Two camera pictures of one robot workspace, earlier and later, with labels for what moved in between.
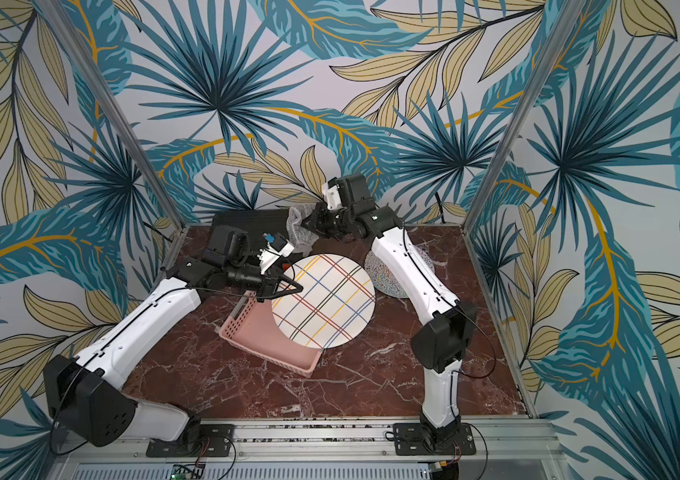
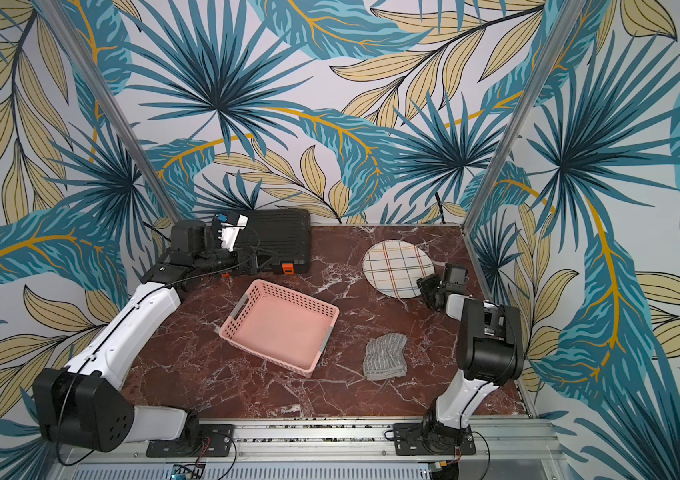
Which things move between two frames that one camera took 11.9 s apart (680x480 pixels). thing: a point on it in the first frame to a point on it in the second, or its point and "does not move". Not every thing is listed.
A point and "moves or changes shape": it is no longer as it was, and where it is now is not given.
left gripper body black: (248, 276) to (225, 260)
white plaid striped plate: (335, 305) moves or changes shape
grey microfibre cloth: (302, 238) to (384, 357)
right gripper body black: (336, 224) to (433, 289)
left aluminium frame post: (114, 112) does not move
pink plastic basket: (252, 328) does not move
